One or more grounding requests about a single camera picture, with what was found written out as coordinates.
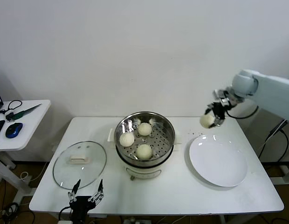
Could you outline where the black hanging cable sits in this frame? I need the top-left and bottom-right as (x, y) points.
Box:
(278, 129), (289, 162)

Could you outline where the round glass pot lid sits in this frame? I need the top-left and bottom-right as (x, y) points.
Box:
(53, 140), (107, 190)

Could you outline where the white power strip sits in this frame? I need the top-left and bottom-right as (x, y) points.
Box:
(124, 217), (155, 224)

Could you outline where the perforated steel steamer basket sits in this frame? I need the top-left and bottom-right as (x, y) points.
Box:
(108, 112), (183, 162)

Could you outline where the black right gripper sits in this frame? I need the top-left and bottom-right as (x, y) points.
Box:
(206, 102), (229, 127)

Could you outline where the white coiled floor cable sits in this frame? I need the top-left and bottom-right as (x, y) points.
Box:
(20, 161), (51, 182)

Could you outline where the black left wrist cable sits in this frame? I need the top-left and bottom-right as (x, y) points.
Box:
(59, 206), (73, 221)

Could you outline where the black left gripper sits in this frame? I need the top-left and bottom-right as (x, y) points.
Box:
(67, 179), (105, 224)

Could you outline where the thin black looped cord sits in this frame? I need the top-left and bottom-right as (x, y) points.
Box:
(0, 100), (22, 115)

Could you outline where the large white plate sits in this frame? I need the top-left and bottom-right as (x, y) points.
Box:
(188, 134), (249, 188)

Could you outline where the white side table with mouse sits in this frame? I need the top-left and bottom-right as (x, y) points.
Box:
(0, 99), (51, 203)

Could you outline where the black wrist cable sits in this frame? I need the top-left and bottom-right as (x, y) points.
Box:
(225, 105), (260, 120)
(59, 206), (73, 221)

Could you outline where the green pointed tool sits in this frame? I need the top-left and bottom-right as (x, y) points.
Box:
(5, 104), (42, 122)

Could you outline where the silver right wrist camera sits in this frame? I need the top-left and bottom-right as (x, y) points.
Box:
(213, 89), (230, 104)

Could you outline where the white steamed baozi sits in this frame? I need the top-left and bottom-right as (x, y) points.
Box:
(136, 144), (153, 161)
(137, 122), (152, 137)
(200, 113), (216, 129)
(119, 132), (135, 147)

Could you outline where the black floor cable bundle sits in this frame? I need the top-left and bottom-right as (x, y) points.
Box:
(1, 202), (34, 224)

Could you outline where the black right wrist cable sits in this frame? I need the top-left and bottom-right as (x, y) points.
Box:
(225, 105), (260, 120)

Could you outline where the white electric cooking pot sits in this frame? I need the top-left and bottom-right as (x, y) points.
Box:
(109, 137), (182, 182)

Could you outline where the white hanging cable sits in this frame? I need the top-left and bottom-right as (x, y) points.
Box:
(258, 119), (288, 160)

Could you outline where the black inline cable adapter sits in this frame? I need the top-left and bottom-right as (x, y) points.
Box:
(269, 120), (288, 136)

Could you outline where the blue computer mouse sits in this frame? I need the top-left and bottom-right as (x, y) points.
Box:
(5, 122), (23, 139)

